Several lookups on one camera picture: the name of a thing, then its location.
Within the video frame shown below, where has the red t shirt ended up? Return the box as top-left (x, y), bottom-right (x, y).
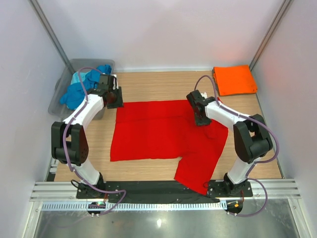
top-left (110, 100), bottom-right (228, 195)

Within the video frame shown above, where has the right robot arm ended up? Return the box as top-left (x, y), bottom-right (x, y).
top-left (186, 90), bottom-right (273, 196)

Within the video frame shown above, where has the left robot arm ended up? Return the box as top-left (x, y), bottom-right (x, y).
top-left (51, 74), bottom-right (123, 198)

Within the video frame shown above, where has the light blue t shirt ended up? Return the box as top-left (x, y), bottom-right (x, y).
top-left (70, 72), bottom-right (87, 85)

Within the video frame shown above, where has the folded orange t shirt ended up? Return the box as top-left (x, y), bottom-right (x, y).
top-left (214, 65), bottom-right (258, 96)

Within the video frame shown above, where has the grey plastic bin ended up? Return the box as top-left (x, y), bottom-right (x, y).
top-left (48, 58), bottom-right (115, 120)

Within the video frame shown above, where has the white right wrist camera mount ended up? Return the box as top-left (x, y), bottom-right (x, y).
top-left (201, 92), bottom-right (208, 99)

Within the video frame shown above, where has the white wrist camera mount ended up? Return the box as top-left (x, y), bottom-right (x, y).
top-left (201, 92), bottom-right (208, 99)
top-left (111, 74), bottom-right (119, 90)

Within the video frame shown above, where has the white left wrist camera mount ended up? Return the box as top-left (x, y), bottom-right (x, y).
top-left (111, 74), bottom-right (119, 90)

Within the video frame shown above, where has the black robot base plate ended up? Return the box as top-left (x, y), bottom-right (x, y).
top-left (76, 180), bottom-right (253, 203)

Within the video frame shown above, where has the white slotted cable duct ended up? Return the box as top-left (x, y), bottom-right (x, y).
top-left (41, 201), bottom-right (227, 212)

